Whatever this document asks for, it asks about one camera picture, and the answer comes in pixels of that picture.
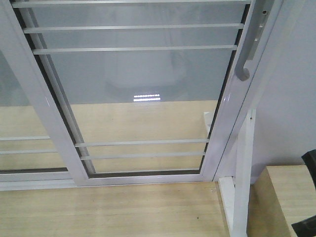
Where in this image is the light plywood box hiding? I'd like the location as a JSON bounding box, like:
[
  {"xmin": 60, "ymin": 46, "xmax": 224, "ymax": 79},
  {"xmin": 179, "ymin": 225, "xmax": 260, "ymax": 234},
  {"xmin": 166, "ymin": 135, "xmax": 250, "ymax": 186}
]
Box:
[{"xmin": 247, "ymin": 165, "xmax": 316, "ymax": 237}]

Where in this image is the fixed glass panel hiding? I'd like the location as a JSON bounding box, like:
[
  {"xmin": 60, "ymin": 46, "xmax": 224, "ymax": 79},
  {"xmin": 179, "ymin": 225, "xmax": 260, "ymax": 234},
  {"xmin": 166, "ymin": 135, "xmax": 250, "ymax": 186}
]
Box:
[{"xmin": 0, "ymin": 0, "xmax": 77, "ymax": 191}]

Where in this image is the white framed sliding glass door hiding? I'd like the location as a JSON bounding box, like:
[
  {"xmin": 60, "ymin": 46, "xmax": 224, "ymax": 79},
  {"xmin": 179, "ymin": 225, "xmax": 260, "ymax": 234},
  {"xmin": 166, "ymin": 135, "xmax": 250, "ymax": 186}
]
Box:
[{"xmin": 9, "ymin": 0, "xmax": 282, "ymax": 185}]

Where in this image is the grey curved door handle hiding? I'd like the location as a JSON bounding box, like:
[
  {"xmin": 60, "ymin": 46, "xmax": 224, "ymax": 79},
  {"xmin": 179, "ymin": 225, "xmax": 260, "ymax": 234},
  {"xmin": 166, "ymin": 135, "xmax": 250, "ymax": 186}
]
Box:
[{"xmin": 235, "ymin": 0, "xmax": 266, "ymax": 81}]

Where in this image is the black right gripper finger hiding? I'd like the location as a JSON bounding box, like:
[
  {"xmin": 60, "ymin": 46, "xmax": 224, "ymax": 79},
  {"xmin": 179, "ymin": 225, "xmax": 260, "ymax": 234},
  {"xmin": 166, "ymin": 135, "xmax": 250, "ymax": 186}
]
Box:
[
  {"xmin": 302, "ymin": 150, "xmax": 316, "ymax": 178},
  {"xmin": 291, "ymin": 216, "xmax": 316, "ymax": 237}
]

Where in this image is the white wooden support brace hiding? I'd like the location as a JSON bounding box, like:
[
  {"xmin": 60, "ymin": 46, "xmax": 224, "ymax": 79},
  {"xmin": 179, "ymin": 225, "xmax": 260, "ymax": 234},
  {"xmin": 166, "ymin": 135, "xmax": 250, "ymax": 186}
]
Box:
[{"xmin": 218, "ymin": 109, "xmax": 256, "ymax": 237}]

